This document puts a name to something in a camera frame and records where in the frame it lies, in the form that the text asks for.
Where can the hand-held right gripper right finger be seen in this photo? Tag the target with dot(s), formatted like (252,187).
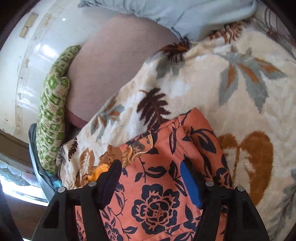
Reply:
(190,183)

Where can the grey blue cloth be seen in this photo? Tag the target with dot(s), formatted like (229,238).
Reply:
(39,162)

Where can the leaf print fleece blanket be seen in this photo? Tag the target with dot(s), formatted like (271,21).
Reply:
(208,92)

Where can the orange floral garment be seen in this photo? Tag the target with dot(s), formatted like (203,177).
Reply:
(157,180)

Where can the patterned glass panel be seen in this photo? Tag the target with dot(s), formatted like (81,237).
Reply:
(16,178)

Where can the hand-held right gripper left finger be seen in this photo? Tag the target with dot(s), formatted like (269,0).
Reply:
(111,182)

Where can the green patterned pillow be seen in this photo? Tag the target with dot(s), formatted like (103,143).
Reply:
(53,111)

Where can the mauve quilted bed cover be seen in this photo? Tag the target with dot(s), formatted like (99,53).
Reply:
(111,69)

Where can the light blue pillow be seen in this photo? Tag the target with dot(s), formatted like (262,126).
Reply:
(196,16)

